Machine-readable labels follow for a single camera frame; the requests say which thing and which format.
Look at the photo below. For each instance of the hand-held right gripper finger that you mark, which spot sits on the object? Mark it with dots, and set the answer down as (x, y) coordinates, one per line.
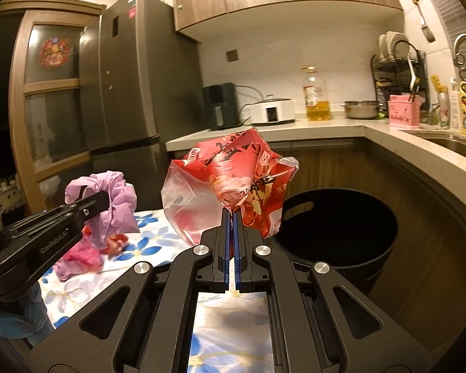
(228, 241)
(237, 248)

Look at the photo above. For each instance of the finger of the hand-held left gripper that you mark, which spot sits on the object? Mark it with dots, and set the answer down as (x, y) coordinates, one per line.
(89, 208)

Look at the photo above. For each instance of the lilac plastic bag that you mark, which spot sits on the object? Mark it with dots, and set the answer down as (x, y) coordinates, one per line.
(120, 217)

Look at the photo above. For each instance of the red printed snack bag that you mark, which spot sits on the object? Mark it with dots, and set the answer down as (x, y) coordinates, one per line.
(248, 171)

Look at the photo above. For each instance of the black trash bin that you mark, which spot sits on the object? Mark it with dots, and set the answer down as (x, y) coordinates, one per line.
(334, 241)

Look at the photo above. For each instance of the red plastic bag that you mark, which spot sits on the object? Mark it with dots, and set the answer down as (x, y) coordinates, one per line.
(118, 245)

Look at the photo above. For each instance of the polka dot cloth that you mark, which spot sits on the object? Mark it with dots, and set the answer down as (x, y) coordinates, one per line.
(7, 202)

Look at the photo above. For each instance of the light blue soft object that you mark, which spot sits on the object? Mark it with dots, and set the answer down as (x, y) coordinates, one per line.
(19, 311)

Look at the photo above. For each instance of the blue floral tablecloth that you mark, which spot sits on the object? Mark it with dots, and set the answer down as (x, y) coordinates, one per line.
(155, 237)

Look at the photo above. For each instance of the grey refrigerator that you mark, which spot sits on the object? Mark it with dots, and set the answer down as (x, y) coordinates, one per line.
(139, 85)

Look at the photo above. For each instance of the white electric cooker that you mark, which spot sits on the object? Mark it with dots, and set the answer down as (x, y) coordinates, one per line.
(272, 112)

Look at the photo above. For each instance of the black air fryer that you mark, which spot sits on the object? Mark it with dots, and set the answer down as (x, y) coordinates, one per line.
(219, 105)

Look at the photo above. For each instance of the red flower door sticker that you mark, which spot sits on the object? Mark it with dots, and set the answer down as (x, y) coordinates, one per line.
(54, 53)

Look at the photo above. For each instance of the cooking oil bottle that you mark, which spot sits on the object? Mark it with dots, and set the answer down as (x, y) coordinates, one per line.
(316, 105)

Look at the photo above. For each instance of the steel bowl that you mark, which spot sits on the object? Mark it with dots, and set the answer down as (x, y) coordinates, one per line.
(361, 110)

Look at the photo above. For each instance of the pink utensil holder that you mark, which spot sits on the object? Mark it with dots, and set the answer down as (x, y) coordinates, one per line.
(404, 114)

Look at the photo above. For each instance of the black dish rack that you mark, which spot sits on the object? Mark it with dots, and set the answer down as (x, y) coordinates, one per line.
(384, 83)

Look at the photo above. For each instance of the steel sink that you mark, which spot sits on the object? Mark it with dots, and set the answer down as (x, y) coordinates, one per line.
(458, 147)

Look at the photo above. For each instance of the beer can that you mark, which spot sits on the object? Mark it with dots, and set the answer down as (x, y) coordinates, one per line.
(443, 112)

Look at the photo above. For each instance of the white plate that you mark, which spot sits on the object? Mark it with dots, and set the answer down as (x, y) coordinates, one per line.
(382, 46)
(396, 42)

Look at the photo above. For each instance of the white bottle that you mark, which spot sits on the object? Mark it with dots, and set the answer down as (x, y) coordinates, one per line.
(455, 108)

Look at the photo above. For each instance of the hanging metal spatula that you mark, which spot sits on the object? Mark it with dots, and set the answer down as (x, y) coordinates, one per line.
(429, 33)

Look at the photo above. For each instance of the dark wall outlet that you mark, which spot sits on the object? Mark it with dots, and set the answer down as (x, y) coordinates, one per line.
(232, 55)

